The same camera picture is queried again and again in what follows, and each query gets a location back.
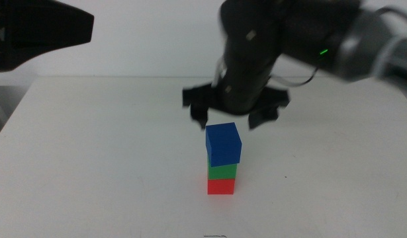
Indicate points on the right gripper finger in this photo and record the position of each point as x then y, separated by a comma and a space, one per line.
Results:
261, 119
199, 115

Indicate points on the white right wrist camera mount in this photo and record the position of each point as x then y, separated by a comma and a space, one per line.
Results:
218, 74

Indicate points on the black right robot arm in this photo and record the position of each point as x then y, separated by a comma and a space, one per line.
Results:
305, 29

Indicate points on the green cube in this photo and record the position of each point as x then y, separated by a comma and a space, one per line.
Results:
223, 172

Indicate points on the blue cube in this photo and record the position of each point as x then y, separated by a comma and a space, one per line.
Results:
223, 145

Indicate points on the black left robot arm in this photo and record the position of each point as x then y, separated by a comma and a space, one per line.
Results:
41, 29

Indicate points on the red cube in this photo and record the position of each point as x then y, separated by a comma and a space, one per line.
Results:
221, 186

